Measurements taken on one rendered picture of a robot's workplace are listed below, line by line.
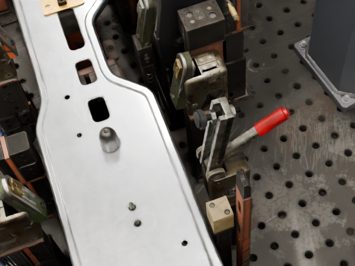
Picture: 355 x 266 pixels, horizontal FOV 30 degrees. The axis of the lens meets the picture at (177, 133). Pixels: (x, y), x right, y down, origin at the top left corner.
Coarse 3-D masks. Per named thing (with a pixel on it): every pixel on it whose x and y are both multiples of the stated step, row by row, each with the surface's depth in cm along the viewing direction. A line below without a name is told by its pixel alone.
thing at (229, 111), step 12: (216, 108) 93; (228, 108) 92; (204, 120) 91; (216, 120) 92; (228, 120) 91; (216, 132) 94; (228, 132) 94; (204, 144) 101; (216, 144) 96; (204, 156) 105; (216, 156) 99
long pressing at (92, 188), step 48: (96, 0) 130; (48, 48) 126; (96, 48) 125; (48, 96) 121; (96, 96) 120; (144, 96) 119; (48, 144) 116; (96, 144) 115; (144, 144) 114; (96, 192) 111; (144, 192) 110; (192, 192) 109; (96, 240) 107; (144, 240) 106; (192, 240) 105
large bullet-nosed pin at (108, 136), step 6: (102, 132) 111; (108, 132) 111; (114, 132) 111; (102, 138) 111; (108, 138) 111; (114, 138) 111; (102, 144) 112; (108, 144) 112; (114, 144) 112; (108, 150) 114; (114, 150) 114
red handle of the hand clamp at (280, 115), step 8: (272, 112) 99; (280, 112) 98; (288, 112) 99; (264, 120) 100; (272, 120) 99; (280, 120) 99; (256, 128) 100; (264, 128) 99; (272, 128) 100; (240, 136) 102; (248, 136) 101; (256, 136) 101; (232, 144) 102; (240, 144) 101; (232, 152) 102; (208, 160) 104
